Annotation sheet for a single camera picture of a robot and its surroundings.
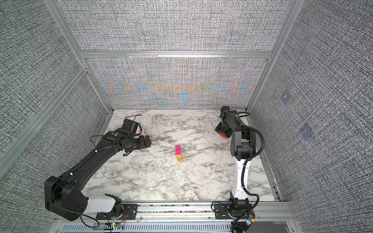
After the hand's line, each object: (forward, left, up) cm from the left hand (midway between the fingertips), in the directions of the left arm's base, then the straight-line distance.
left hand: (145, 144), depth 83 cm
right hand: (+15, -51, -13) cm, 55 cm away
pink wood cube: (+1, -19, -9) cm, 21 cm away
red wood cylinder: (+8, -49, -7) cm, 50 cm away
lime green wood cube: (-4, -19, -8) cm, 21 cm away
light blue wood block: (-2, -19, -13) cm, 23 cm away
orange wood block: (-3, -19, -14) cm, 24 cm away
